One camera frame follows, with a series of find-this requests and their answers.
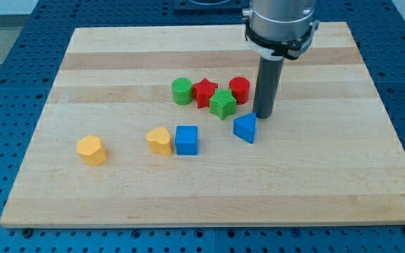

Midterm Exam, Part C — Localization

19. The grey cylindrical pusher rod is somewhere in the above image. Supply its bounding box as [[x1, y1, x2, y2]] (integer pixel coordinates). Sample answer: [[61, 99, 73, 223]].
[[252, 57, 283, 119]]

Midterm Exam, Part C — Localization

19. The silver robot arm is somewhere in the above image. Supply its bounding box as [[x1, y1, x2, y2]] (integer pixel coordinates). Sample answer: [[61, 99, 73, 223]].
[[243, 0, 319, 119]]

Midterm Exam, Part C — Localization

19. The green star block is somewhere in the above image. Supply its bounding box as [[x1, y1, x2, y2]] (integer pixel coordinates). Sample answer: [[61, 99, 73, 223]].
[[210, 89, 236, 120]]

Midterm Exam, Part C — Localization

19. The red star block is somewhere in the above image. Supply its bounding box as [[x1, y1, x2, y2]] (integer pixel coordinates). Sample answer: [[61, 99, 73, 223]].
[[192, 78, 219, 108]]

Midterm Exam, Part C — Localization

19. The red cylinder block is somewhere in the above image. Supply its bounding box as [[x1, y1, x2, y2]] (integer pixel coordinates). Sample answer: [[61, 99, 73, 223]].
[[229, 77, 250, 105]]

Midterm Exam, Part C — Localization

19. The blue triangle block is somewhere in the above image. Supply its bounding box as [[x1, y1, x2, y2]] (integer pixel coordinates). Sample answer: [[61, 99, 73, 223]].
[[233, 112, 257, 143]]

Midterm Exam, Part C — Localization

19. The green cylinder block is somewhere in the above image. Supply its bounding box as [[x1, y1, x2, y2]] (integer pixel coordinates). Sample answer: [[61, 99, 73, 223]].
[[172, 77, 193, 105]]

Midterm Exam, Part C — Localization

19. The blue cube block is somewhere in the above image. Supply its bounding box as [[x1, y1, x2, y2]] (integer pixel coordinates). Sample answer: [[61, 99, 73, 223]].
[[174, 125, 198, 155]]

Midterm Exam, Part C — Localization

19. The yellow heart block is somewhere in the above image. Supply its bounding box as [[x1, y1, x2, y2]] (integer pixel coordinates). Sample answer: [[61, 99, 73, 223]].
[[146, 126, 172, 156]]

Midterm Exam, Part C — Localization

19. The wooden board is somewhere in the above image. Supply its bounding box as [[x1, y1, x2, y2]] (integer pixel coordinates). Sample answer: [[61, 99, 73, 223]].
[[0, 22, 405, 228]]

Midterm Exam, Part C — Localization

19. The yellow hexagon block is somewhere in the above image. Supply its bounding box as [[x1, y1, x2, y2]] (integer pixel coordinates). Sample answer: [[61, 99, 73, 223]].
[[77, 135, 108, 167]]

